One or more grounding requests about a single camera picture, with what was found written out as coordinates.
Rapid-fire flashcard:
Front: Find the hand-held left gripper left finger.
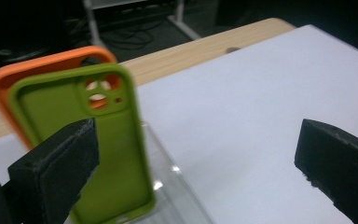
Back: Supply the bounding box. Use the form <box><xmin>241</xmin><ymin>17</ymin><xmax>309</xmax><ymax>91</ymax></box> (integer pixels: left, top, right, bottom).
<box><xmin>7</xmin><ymin>117</ymin><xmax>101</xmax><ymax>224</ymax></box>

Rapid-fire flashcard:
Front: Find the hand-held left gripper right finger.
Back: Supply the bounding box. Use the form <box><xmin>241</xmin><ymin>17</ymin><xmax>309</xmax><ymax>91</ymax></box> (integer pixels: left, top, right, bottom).
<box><xmin>294</xmin><ymin>119</ymin><xmax>358</xmax><ymax>224</ymax></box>

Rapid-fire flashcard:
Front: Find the green phone case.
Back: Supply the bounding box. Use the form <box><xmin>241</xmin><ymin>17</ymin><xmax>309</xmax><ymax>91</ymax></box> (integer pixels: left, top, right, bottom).
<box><xmin>7</xmin><ymin>63</ymin><xmax>157</xmax><ymax>224</ymax></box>

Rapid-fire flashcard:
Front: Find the orange phone case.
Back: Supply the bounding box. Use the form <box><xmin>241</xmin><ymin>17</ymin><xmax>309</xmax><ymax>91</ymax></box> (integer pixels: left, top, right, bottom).
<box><xmin>0</xmin><ymin>45</ymin><xmax>118</xmax><ymax>150</ymax></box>

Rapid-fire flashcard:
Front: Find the clear plastic tray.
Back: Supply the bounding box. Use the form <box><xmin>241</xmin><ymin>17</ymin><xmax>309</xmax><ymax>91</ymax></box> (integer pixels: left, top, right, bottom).
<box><xmin>64</xmin><ymin>122</ymin><xmax>215</xmax><ymax>224</ymax></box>

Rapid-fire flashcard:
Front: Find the white table cover sheet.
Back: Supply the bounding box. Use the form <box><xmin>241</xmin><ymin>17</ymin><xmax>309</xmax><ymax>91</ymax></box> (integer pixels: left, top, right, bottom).
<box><xmin>0</xmin><ymin>23</ymin><xmax>358</xmax><ymax>224</ymax></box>

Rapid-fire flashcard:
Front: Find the wooden table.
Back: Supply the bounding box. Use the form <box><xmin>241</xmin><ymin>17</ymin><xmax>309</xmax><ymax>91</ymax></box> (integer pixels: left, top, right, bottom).
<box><xmin>0</xmin><ymin>17</ymin><xmax>296</xmax><ymax>146</ymax></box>

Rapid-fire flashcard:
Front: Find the bundle of floor cables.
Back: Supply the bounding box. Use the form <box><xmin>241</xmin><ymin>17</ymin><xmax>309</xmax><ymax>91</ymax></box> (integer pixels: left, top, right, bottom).
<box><xmin>64</xmin><ymin>15</ymin><xmax>169</xmax><ymax>49</ymax></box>

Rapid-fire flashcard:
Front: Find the white metal table frame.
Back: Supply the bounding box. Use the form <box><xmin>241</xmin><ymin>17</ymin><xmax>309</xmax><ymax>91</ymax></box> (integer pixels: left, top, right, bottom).
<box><xmin>83</xmin><ymin>0</ymin><xmax>201</xmax><ymax>48</ymax></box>

